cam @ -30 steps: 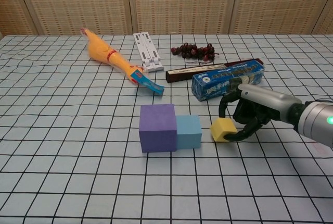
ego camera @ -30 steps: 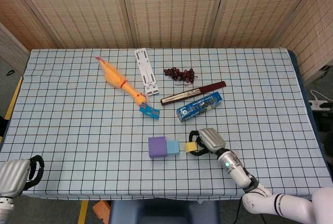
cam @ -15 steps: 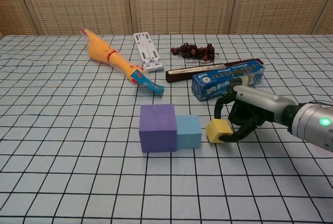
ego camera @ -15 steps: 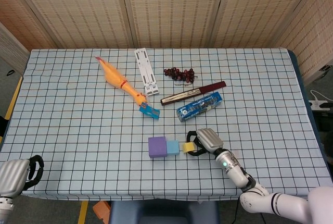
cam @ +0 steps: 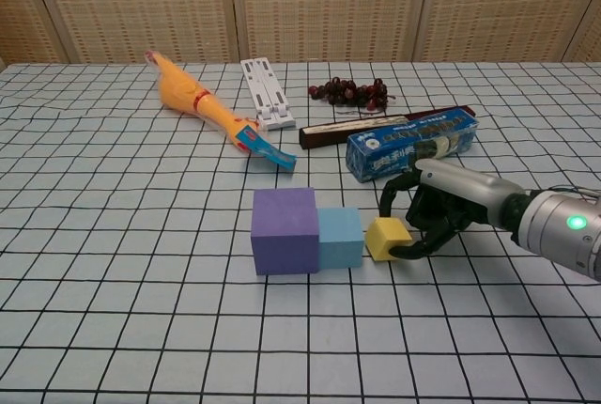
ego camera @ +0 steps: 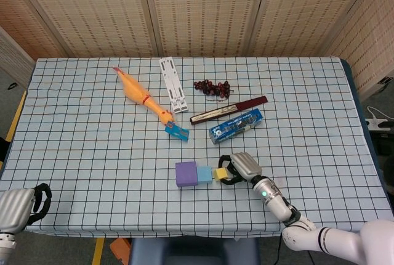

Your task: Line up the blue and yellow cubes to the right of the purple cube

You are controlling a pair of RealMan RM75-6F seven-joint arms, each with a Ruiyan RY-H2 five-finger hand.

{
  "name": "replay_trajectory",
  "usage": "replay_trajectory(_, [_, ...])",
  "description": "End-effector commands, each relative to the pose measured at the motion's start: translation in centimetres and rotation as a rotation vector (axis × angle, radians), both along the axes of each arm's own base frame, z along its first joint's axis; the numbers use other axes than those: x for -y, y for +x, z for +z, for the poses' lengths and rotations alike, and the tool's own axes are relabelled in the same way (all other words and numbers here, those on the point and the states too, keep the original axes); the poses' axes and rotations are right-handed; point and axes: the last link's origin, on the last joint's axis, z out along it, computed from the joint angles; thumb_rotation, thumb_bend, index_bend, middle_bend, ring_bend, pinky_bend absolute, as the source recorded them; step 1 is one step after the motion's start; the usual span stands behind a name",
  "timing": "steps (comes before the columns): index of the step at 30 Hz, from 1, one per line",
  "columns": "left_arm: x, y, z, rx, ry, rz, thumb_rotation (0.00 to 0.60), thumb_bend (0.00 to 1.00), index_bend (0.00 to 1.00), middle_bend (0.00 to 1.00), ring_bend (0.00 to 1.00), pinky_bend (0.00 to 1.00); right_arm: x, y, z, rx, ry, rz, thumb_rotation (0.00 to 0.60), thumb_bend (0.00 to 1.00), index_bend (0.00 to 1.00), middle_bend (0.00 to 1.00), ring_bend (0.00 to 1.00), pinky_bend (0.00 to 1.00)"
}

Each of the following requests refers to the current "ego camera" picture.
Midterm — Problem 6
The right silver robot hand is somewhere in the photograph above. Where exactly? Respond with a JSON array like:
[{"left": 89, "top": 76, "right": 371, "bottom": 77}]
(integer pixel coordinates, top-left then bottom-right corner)
[{"left": 218, "top": 152, "right": 263, "bottom": 186}]

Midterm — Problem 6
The light blue checkered tablecloth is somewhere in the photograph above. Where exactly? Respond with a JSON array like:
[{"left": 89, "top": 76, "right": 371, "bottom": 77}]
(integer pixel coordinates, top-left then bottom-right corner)
[{"left": 0, "top": 57, "right": 393, "bottom": 237}]

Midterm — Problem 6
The dark red grape bunch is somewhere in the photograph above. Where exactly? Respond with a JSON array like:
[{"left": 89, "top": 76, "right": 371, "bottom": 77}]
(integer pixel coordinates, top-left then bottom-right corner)
[{"left": 193, "top": 79, "right": 235, "bottom": 103}]

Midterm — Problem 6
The white power strip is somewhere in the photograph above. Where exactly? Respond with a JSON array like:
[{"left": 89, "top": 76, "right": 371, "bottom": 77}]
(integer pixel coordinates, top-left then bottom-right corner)
[{"left": 365, "top": 118, "right": 394, "bottom": 130}]

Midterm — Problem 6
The orange floor object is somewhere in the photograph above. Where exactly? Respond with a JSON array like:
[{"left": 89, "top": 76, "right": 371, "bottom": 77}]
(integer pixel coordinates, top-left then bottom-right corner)
[{"left": 110, "top": 236, "right": 132, "bottom": 265}]

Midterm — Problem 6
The large purple foam cube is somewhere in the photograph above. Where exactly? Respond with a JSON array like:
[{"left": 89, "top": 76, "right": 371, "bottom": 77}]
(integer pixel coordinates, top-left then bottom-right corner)
[{"left": 175, "top": 161, "right": 198, "bottom": 188}]

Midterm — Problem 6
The medium blue foam cube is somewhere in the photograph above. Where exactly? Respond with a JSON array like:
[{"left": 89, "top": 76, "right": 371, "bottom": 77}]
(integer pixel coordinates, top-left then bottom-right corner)
[{"left": 196, "top": 166, "right": 213, "bottom": 184}]

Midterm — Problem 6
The yellow rubber chicken toy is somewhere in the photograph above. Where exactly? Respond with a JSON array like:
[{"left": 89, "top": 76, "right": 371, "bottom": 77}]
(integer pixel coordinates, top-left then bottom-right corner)
[{"left": 112, "top": 67, "right": 175, "bottom": 126}]

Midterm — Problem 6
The white folding stand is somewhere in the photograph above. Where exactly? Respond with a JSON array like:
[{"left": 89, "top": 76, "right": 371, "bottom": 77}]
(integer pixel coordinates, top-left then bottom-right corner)
[{"left": 158, "top": 57, "right": 189, "bottom": 114}]

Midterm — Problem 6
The white power cable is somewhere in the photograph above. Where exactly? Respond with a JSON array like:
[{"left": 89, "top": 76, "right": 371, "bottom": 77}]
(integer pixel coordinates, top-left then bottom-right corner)
[{"left": 368, "top": 106, "right": 389, "bottom": 121}]

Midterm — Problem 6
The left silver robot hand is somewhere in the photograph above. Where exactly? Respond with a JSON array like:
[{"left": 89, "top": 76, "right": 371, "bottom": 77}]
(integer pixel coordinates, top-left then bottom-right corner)
[{"left": 0, "top": 183, "right": 52, "bottom": 234}]

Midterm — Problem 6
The dark red folded fan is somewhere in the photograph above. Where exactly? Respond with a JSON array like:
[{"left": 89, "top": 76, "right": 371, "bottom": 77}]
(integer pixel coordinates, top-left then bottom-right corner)
[{"left": 189, "top": 96, "right": 268, "bottom": 126}]

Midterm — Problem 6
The blue cookie box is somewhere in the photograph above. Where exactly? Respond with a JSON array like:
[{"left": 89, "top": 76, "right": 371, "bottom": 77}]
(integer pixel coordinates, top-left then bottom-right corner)
[{"left": 209, "top": 108, "right": 264, "bottom": 145}]

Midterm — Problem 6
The woven bamboo screen panel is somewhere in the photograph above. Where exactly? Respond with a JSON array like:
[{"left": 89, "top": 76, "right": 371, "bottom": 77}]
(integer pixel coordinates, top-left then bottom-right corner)
[
  {"left": 6, "top": 0, "right": 159, "bottom": 59},
  {"left": 0, "top": 26, "right": 35, "bottom": 91},
  {"left": 141, "top": 0, "right": 272, "bottom": 59},
  {"left": 246, "top": 0, "right": 381, "bottom": 59},
  {"left": 0, "top": 0, "right": 70, "bottom": 59},
  {"left": 326, "top": 0, "right": 394, "bottom": 101}
]

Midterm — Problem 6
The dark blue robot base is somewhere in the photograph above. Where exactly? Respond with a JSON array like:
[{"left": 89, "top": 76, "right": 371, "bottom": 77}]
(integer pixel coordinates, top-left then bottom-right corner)
[{"left": 129, "top": 235, "right": 260, "bottom": 265}]

